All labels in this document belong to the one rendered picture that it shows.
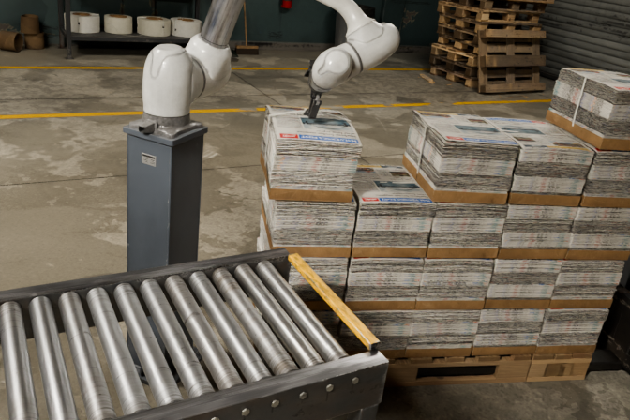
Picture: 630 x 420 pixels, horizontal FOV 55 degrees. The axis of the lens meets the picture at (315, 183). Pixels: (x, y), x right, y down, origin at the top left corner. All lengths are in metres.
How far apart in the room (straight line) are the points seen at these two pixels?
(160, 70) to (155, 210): 0.48
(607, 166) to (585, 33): 7.54
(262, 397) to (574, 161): 1.53
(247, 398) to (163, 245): 1.02
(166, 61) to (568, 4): 8.65
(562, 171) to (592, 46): 7.53
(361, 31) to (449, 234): 0.86
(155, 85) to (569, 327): 1.92
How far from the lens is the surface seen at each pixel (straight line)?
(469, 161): 2.21
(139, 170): 2.16
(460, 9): 8.59
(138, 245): 2.29
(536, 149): 2.32
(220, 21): 2.14
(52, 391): 1.34
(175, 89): 2.04
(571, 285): 2.70
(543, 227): 2.48
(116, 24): 7.89
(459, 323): 2.55
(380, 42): 1.86
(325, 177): 2.04
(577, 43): 10.03
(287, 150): 1.96
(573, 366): 2.97
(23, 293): 1.63
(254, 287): 1.63
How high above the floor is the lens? 1.67
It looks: 22 degrees down
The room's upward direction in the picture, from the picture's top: 7 degrees clockwise
